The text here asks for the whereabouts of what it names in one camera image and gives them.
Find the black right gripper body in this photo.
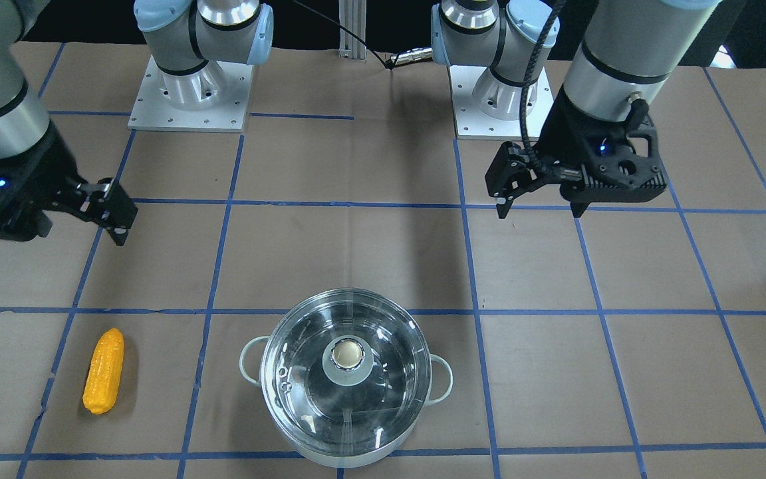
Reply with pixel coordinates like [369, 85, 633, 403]
[0, 124, 84, 241]

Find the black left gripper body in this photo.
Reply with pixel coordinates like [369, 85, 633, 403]
[535, 90, 668, 204]

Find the yellow toy corn cob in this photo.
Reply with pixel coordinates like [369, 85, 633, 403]
[82, 327, 125, 415]

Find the glass pot lid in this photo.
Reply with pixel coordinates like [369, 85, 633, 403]
[260, 287, 432, 458]

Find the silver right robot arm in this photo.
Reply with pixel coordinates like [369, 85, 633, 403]
[0, 1, 274, 245]

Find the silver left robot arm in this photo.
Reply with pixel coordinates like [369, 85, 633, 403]
[431, 1, 717, 219]

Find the pale green electric pot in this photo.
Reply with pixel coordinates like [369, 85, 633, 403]
[239, 287, 453, 468]

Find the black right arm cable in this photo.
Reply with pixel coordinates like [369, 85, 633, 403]
[290, 0, 434, 73]

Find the aluminium frame post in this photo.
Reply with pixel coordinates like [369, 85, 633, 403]
[338, 0, 368, 63]

